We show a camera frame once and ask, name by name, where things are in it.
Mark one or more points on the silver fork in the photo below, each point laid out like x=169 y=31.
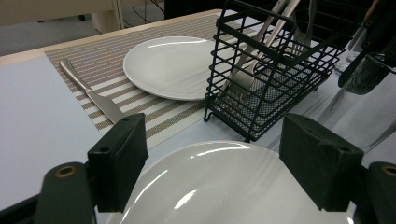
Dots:
x=246 y=81
x=281 y=26

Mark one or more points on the pale blue table mat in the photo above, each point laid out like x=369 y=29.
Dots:
x=37 y=124

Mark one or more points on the light wooden table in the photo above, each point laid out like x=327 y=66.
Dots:
x=25 y=57

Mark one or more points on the clear drinking glass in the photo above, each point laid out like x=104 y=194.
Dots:
x=364 y=77
x=353 y=51

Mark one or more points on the black curtain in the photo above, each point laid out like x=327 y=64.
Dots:
x=186 y=6

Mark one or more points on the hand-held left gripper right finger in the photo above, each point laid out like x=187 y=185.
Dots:
x=317 y=161

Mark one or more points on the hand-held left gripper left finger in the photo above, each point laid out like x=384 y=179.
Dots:
x=120 y=161

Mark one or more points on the brown striped placemat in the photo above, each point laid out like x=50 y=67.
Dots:
x=102 y=62

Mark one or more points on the beige wooden desk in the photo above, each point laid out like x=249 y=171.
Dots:
x=46 y=9

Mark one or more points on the white round plate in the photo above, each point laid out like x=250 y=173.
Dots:
x=224 y=186
x=168 y=65

